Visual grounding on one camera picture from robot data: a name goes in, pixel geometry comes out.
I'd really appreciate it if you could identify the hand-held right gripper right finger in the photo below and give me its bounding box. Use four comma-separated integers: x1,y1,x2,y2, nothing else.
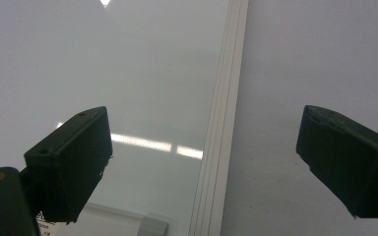
295,104,378,220

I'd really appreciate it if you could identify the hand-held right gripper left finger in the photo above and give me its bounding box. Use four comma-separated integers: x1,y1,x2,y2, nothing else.
23,105,114,224

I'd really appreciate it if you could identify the white whiteboard with metal frame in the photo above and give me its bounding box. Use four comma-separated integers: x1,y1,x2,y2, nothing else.
0,0,250,236

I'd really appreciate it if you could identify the white table cover board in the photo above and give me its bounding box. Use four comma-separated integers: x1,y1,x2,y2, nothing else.
220,0,378,236

